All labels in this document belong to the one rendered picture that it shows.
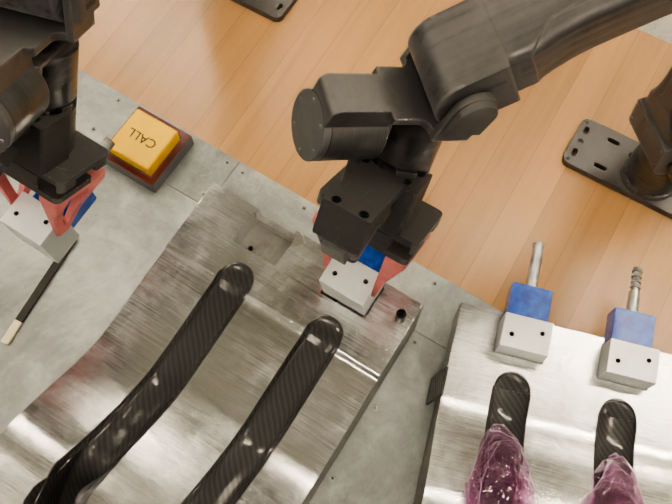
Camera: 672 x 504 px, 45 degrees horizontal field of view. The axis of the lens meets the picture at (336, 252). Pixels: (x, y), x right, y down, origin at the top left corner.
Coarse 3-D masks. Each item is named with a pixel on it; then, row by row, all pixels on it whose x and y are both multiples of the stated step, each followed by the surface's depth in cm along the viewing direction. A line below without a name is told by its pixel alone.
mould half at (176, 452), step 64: (192, 256) 84; (256, 256) 84; (320, 256) 84; (128, 320) 82; (256, 320) 81; (384, 320) 81; (64, 384) 77; (128, 384) 79; (192, 384) 79; (256, 384) 79; (320, 384) 79; (0, 448) 72; (64, 448) 73; (192, 448) 76; (320, 448) 77
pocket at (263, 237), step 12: (252, 216) 86; (252, 228) 88; (264, 228) 88; (276, 228) 86; (240, 240) 86; (252, 240) 87; (264, 240) 87; (276, 240) 87; (288, 240) 87; (252, 252) 87; (264, 252) 87; (276, 252) 87; (276, 264) 86
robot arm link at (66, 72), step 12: (48, 48) 64; (60, 48) 64; (72, 48) 65; (36, 60) 62; (48, 60) 63; (60, 60) 64; (72, 60) 65; (48, 72) 64; (60, 72) 65; (72, 72) 66; (48, 84) 65; (60, 84) 66; (72, 84) 67; (60, 96) 66; (72, 96) 68; (48, 108) 67
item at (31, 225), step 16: (112, 144) 83; (16, 208) 78; (32, 208) 78; (80, 208) 80; (16, 224) 77; (32, 224) 77; (48, 224) 77; (32, 240) 76; (48, 240) 77; (64, 240) 80; (48, 256) 81
